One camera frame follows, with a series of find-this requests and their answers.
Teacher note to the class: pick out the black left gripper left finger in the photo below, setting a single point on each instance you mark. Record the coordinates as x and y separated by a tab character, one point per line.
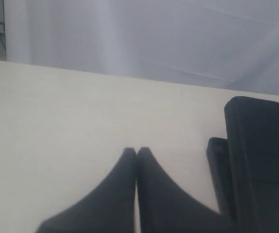
109	208

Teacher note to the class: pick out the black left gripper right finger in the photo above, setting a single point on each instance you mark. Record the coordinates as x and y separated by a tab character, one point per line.
166	208

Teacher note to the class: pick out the black plastic tool case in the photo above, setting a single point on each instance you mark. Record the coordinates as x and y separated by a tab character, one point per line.
245	165

